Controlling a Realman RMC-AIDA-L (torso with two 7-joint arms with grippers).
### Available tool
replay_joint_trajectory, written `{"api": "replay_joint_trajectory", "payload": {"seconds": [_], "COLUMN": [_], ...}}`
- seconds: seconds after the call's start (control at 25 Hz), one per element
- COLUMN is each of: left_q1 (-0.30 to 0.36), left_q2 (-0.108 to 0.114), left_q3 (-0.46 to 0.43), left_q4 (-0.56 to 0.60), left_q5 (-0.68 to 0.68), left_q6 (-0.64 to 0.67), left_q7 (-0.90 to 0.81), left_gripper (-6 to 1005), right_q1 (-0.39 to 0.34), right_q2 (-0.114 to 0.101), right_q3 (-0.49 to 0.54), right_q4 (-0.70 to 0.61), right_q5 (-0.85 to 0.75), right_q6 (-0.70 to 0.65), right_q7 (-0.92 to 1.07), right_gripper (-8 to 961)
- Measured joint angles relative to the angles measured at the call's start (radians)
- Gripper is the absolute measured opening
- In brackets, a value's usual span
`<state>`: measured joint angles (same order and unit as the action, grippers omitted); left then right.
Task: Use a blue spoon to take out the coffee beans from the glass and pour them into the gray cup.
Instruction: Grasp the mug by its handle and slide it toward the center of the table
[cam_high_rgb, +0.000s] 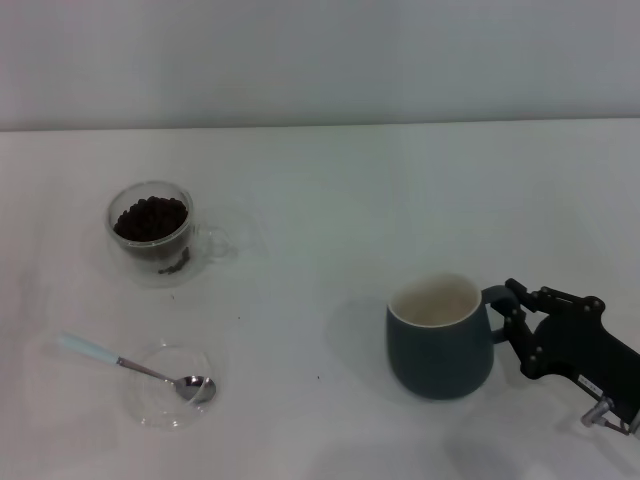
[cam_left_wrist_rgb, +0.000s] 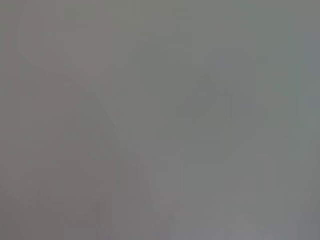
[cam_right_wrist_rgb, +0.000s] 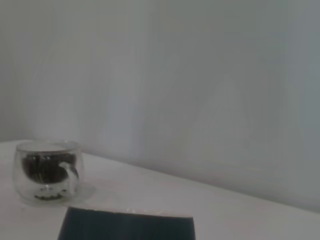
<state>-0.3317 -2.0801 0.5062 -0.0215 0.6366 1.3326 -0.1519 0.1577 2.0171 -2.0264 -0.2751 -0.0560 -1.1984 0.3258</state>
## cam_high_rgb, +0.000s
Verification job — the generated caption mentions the clear glass saucer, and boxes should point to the clear glass saucer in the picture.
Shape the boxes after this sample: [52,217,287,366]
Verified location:
[121,339,224,431]

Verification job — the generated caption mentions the clear double-wall glass cup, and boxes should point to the clear double-wall glass cup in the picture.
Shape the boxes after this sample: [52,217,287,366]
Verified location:
[104,180,239,289]

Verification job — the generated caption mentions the blue-handled metal spoon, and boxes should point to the blue-handled metal spoon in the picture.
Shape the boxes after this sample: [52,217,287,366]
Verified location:
[58,330,217,404]

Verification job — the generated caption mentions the dark grey ceramic mug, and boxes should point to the dark grey ceramic mug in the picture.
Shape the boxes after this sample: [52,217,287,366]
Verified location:
[385,272,521,401]

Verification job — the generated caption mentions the dark roasted coffee beans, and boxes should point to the dark roasted coffee beans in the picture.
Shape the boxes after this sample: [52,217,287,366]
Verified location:
[113,196,194,277]

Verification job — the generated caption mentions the cable with silver plug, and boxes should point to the cable with silver plug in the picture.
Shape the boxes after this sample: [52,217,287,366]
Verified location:
[581,397,639,437]

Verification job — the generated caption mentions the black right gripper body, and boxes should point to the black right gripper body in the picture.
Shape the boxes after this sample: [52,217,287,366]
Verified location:
[528,310,640,422]

